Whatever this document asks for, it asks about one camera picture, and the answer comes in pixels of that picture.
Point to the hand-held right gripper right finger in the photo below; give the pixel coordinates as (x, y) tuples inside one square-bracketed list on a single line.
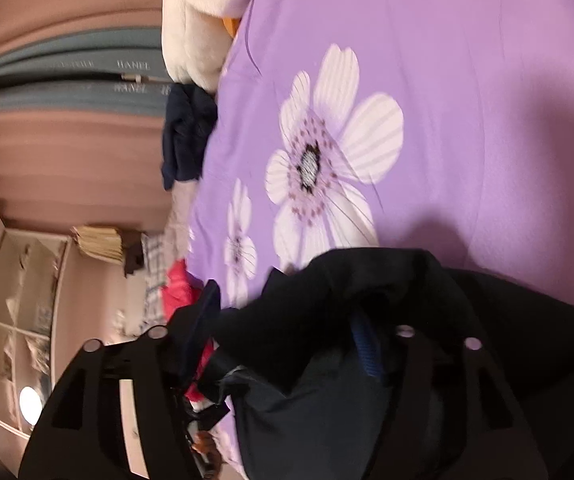
[(367, 350)]

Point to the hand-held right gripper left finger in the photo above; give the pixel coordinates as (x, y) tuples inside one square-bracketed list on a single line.
[(206, 310)]

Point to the navy zip jacket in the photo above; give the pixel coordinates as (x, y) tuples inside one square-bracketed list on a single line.
[(327, 285)]

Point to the folded navy clothes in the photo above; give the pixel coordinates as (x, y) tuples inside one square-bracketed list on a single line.
[(187, 130)]

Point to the red down jacket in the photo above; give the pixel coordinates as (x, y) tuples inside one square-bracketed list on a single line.
[(182, 285)]

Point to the plaid pillow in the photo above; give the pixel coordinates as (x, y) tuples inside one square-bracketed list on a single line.
[(154, 265)]

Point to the dark brown object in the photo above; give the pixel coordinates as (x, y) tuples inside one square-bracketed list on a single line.
[(133, 257)]

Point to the pink quilt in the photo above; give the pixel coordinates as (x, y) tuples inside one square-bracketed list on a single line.
[(179, 210)]

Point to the round ceiling light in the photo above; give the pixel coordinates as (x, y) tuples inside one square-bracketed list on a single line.
[(29, 402)]

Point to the grey printed curtain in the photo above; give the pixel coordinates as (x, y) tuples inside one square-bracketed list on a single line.
[(67, 57), (67, 100)]

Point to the purple floral blanket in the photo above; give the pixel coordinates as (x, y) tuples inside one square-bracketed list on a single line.
[(467, 110)]

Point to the white plush goose toy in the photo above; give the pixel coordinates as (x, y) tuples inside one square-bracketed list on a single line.
[(192, 25)]

